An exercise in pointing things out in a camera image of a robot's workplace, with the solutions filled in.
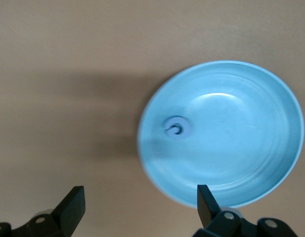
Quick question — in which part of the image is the blue foam letter G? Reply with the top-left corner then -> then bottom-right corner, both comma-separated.
163,117 -> 192,140

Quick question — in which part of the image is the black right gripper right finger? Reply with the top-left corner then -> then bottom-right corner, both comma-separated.
195,184 -> 298,237

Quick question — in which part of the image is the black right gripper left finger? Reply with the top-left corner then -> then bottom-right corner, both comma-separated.
0,185 -> 87,237

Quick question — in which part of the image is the brown table cover sheet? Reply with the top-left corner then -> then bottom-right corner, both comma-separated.
0,0 -> 305,237

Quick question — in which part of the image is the blue plate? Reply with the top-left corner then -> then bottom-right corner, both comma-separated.
137,60 -> 305,208

